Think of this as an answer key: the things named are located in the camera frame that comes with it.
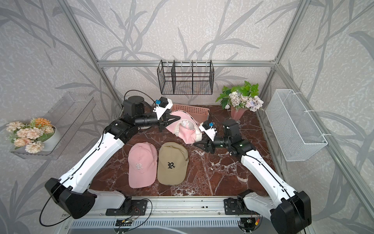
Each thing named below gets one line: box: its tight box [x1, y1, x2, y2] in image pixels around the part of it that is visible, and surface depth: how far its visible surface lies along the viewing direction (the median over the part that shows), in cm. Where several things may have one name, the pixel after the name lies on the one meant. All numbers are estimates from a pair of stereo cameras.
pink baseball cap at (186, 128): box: [166, 110, 203, 144], surface depth 72 cm
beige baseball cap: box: [157, 141, 189, 186], surface depth 86 cm
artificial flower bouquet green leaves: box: [215, 80, 264, 112], surface depth 88 cm
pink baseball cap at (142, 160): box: [128, 142, 158, 189], surface depth 84 cm
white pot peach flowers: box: [5, 117, 60, 154], surface depth 52 cm
